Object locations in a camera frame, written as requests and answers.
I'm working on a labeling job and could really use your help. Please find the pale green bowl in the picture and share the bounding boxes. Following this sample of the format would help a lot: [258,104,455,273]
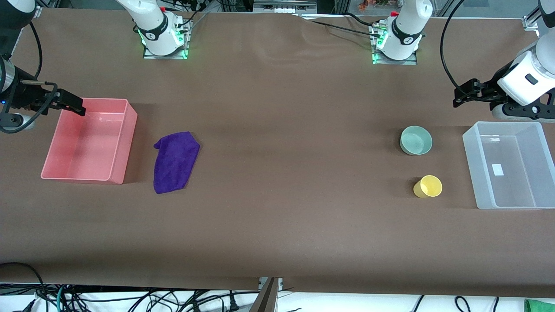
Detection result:
[399,126,433,156]

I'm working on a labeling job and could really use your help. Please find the purple cloth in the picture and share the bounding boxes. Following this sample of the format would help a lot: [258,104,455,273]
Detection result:
[153,131,201,194]

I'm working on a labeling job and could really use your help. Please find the yellow cup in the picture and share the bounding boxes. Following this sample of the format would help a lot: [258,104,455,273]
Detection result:
[413,175,443,198]

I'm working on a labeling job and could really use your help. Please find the pink plastic bin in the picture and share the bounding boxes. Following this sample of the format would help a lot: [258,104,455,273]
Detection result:
[41,98,138,185]

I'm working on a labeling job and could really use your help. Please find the clear plastic bin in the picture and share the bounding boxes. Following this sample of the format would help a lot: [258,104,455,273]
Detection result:
[462,121,555,210]

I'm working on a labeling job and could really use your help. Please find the orange objects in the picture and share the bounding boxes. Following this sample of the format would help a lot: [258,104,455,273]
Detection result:
[358,0,402,11]

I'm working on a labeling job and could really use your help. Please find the grey power strip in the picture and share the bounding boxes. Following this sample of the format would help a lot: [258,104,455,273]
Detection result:
[253,0,317,13]

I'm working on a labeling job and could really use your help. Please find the green object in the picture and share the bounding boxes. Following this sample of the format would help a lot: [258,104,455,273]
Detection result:
[524,298,555,312]

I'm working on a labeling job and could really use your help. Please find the grey table support beam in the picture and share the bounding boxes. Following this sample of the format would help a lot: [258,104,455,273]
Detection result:
[249,277,283,312]

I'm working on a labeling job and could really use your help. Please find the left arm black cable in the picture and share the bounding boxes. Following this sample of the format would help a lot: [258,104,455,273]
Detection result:
[440,0,468,91]

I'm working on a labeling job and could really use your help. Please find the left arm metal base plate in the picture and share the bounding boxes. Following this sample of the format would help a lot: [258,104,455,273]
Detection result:
[372,24,418,65]

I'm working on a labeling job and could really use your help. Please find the aluminium frame profile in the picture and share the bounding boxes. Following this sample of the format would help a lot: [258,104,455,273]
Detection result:
[522,6,545,31]

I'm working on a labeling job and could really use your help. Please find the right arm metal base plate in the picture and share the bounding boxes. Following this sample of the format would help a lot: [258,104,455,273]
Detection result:
[143,19,192,60]

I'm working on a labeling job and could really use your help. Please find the short black table cable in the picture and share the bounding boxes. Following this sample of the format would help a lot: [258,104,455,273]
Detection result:
[345,12,384,27]

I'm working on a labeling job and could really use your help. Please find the long black table cable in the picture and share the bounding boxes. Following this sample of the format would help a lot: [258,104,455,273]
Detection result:
[291,14,377,35]

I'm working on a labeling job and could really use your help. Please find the black looped floor cable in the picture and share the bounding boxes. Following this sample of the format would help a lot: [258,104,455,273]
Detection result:
[0,262,46,312]

